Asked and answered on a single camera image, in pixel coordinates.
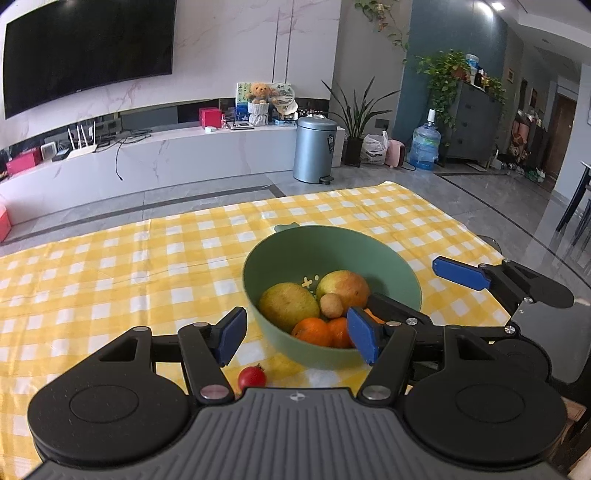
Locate orange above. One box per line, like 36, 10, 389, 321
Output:
327, 317, 355, 349
290, 317, 332, 347

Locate red cherry tomato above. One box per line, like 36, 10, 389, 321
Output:
238, 365, 266, 391

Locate longan in bowl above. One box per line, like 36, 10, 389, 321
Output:
318, 293, 345, 320

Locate yellow-green pear left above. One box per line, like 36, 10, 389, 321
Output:
257, 282, 320, 333

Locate green fruit bowl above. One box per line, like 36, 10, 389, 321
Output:
242, 223, 423, 370

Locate blue water bottle jug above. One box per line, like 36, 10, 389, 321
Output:
408, 109, 441, 170

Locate dark grey cabinet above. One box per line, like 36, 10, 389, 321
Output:
445, 82, 503, 166

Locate pink small heater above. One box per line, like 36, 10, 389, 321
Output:
385, 139, 406, 168

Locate yellow checkered tablecloth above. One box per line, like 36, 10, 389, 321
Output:
1, 182, 508, 479

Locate white plastic bag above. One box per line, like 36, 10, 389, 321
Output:
360, 131, 390, 165

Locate potted plant by bin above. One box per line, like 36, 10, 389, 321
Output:
322, 77, 400, 167

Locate white marble TV console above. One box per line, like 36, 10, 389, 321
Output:
0, 123, 348, 227

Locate grey pedal trash bin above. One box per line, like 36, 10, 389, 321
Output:
293, 116, 338, 185

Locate red box on console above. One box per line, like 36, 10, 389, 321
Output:
199, 107, 223, 129

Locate white wifi router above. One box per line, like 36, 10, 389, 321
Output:
67, 121, 97, 159

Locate pink storage box on floor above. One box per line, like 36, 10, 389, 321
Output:
0, 205, 12, 242

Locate pink box on console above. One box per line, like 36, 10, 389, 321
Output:
7, 147, 42, 176

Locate teddy bear toy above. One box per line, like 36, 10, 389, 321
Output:
246, 82, 276, 127

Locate hanging ivy plant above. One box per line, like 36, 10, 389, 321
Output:
353, 0, 409, 53

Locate black hanging cable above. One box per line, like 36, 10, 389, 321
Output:
113, 135, 153, 182

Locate black wall television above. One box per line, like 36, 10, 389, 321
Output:
3, 0, 176, 118

